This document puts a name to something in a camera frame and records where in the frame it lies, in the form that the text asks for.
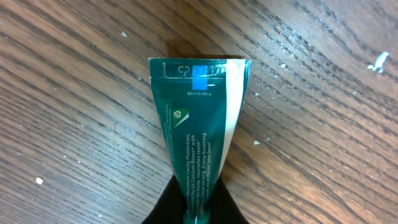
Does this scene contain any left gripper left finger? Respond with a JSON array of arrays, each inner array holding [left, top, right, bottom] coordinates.
[[142, 175, 186, 224]]

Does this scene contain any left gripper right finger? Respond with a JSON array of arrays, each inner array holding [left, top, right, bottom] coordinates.
[[210, 178, 249, 224]]

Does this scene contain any green toothpaste tube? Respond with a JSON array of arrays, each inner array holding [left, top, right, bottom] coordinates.
[[149, 58, 251, 223]]

